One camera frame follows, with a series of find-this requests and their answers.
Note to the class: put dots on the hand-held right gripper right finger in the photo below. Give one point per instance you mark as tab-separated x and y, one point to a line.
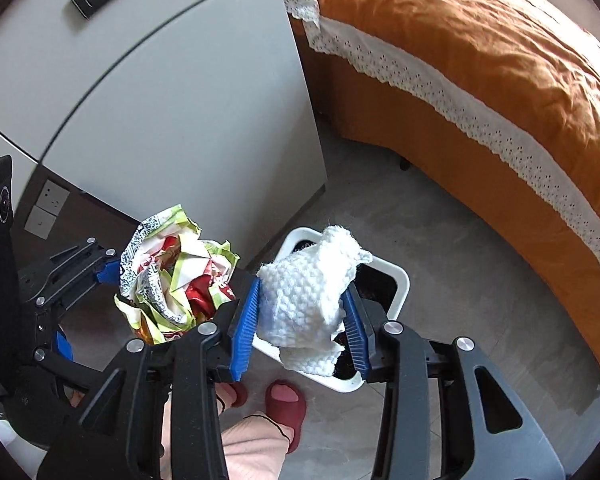
356	335

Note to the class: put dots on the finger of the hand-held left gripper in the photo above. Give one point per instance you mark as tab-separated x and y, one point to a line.
65	380
107	271

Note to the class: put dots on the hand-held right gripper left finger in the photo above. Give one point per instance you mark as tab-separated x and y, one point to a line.
245	330

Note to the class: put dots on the white plastic trash bin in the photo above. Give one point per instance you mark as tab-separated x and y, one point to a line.
396	282

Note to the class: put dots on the white paper towel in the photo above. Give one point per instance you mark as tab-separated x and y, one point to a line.
305	290

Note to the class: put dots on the green red snack wrapper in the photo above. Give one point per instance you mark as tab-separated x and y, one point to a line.
175	280

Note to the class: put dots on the red slipper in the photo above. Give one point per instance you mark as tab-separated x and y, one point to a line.
239	395
285	405

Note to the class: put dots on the person's pink trouser leg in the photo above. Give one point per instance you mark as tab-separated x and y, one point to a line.
252	445

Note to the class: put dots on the white drawer cabinet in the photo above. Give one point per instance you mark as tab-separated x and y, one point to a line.
180	110

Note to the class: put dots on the grey wall switch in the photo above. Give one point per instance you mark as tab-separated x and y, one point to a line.
41	221

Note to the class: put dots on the grey wall socket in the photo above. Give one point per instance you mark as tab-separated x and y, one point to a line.
56	195

